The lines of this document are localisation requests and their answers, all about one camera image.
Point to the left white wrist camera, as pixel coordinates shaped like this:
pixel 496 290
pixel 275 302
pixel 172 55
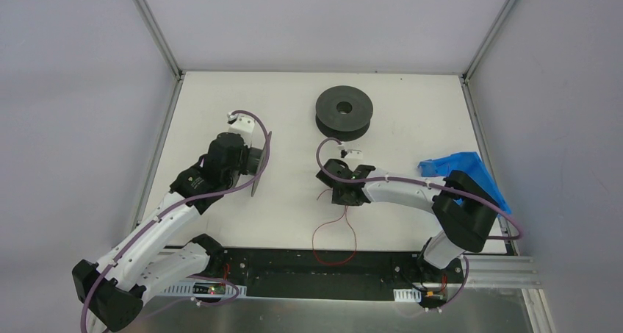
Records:
pixel 243 125

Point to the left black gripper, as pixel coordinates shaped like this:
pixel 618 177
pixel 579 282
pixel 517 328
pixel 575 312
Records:
pixel 253 159

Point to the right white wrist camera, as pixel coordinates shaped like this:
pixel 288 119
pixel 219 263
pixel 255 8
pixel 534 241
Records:
pixel 351 154

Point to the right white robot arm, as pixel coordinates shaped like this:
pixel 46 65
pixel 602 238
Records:
pixel 465 212

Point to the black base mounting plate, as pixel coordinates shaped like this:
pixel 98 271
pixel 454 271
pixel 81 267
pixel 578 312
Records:
pixel 331 275

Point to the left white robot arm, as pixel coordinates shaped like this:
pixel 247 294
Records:
pixel 114 289

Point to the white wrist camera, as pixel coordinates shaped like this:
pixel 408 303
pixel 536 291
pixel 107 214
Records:
pixel 351 154
pixel 243 125

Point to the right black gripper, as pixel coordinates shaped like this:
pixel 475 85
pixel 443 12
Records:
pixel 338 176

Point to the black cable spool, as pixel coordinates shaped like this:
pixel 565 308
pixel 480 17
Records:
pixel 343 112

